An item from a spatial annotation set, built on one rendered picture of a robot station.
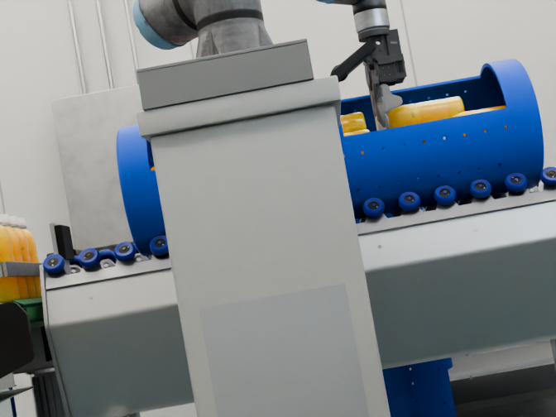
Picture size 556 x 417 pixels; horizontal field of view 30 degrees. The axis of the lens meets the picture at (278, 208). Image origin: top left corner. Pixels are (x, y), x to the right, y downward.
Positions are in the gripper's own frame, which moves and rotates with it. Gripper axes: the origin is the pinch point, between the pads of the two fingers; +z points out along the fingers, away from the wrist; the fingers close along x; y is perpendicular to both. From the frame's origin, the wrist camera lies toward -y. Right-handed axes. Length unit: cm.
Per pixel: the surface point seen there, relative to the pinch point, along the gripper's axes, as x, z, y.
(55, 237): -5, 14, -73
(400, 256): -13.3, 29.4, -1.6
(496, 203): -11.0, 21.8, 19.8
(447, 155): -12.9, 10.5, 11.2
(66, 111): 308, -72, -125
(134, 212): -13, 12, -54
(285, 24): 325, -102, -5
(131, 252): -11, 20, -56
